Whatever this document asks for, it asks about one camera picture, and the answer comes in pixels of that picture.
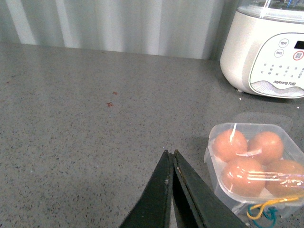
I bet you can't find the clear plastic egg box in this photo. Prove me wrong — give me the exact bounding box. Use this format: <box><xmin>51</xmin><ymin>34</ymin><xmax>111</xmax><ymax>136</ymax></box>
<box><xmin>204</xmin><ymin>123</ymin><xmax>304</xmax><ymax>219</ymax></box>

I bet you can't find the brown egg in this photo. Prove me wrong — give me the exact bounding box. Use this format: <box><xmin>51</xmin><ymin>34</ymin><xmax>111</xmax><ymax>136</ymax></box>
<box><xmin>265</xmin><ymin>160</ymin><xmax>304</xmax><ymax>197</ymax></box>

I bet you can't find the brown egg box front-left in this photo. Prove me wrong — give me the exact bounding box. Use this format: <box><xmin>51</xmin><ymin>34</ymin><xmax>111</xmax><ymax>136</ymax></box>
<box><xmin>221</xmin><ymin>157</ymin><xmax>266</xmax><ymax>197</ymax></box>

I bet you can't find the grey pleated curtain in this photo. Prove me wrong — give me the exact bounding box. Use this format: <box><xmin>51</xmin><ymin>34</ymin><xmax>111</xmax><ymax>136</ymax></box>
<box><xmin>0</xmin><ymin>0</ymin><xmax>238</xmax><ymax>60</ymax></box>

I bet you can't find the brown egg box back-left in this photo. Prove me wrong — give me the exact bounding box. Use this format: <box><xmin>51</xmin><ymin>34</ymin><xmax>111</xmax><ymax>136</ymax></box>
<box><xmin>212</xmin><ymin>129</ymin><xmax>247</xmax><ymax>162</ymax></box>

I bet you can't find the yellow and blue string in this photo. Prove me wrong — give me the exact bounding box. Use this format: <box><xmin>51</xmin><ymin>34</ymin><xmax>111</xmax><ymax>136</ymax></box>
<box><xmin>246</xmin><ymin>193</ymin><xmax>304</xmax><ymax>226</ymax></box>

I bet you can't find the brown egg box back-right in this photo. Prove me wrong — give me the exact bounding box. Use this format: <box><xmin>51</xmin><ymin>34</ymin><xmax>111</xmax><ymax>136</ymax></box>
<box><xmin>247</xmin><ymin>131</ymin><xmax>284</xmax><ymax>165</ymax></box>

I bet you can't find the white Joyoung soymilk maker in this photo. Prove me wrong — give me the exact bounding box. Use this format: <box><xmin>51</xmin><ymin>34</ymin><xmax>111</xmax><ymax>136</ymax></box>
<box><xmin>220</xmin><ymin>0</ymin><xmax>304</xmax><ymax>99</ymax></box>

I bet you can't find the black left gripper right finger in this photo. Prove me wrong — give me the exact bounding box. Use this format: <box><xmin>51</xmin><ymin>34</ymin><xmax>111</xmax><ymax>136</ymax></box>
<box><xmin>173</xmin><ymin>150</ymin><xmax>247</xmax><ymax>228</ymax></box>

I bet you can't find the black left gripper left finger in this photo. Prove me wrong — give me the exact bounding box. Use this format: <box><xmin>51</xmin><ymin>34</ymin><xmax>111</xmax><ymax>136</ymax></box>
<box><xmin>120</xmin><ymin>150</ymin><xmax>173</xmax><ymax>228</ymax></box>

